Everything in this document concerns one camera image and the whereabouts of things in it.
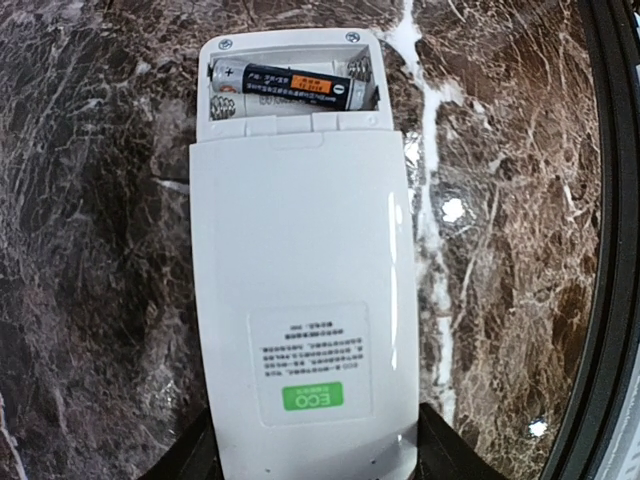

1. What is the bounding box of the black front rail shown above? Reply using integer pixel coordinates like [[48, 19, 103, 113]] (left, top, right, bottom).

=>
[[541, 1, 639, 479]]

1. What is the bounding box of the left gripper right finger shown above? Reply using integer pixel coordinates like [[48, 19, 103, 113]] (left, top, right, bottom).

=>
[[415, 403, 493, 480]]

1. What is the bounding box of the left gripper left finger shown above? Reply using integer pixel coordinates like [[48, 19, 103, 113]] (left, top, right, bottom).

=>
[[162, 412, 223, 480]]

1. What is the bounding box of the battery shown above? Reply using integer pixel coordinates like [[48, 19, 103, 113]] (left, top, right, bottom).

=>
[[207, 59, 372, 111]]

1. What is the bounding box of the white remote control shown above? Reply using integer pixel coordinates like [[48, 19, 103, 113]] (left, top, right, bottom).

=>
[[189, 28, 419, 479]]

